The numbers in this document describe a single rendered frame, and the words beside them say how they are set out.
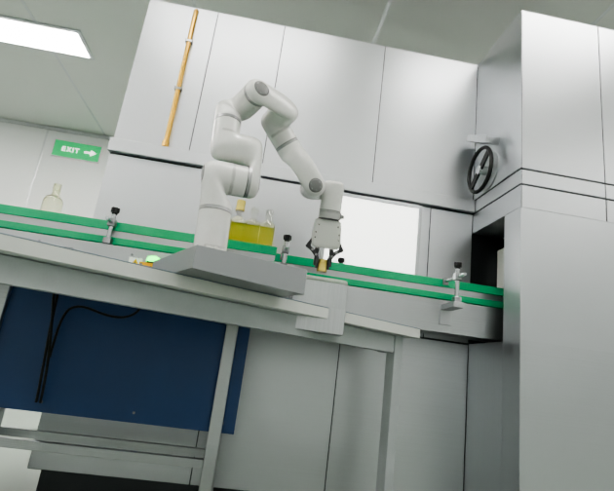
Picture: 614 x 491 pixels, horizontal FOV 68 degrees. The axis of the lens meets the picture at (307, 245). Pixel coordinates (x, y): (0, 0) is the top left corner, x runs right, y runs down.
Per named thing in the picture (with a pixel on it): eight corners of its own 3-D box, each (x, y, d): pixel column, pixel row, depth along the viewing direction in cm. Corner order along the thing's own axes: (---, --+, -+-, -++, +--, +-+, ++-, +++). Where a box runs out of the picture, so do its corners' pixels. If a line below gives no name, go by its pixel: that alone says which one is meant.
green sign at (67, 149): (98, 163, 492) (102, 147, 497) (97, 163, 491) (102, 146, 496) (51, 155, 488) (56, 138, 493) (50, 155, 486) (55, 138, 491)
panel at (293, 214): (415, 282, 197) (420, 207, 205) (417, 281, 194) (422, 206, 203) (206, 249, 188) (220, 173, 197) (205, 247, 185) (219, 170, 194)
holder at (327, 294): (329, 318, 167) (331, 296, 169) (345, 310, 140) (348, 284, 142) (283, 311, 165) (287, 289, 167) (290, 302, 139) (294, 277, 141)
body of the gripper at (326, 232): (341, 218, 163) (336, 249, 163) (313, 214, 162) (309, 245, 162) (345, 217, 156) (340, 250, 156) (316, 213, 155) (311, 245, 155)
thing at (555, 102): (614, 257, 212) (606, 91, 236) (690, 236, 176) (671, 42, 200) (472, 233, 206) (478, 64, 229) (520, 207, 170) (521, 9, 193)
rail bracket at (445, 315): (448, 325, 174) (451, 269, 180) (470, 322, 158) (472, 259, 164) (437, 324, 173) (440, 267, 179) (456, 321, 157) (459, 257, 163)
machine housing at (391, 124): (518, 363, 274) (519, 155, 310) (624, 364, 198) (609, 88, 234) (120, 308, 251) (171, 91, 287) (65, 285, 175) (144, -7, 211)
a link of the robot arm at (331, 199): (304, 173, 154) (300, 177, 163) (299, 205, 154) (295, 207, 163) (347, 181, 156) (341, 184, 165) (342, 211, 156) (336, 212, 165)
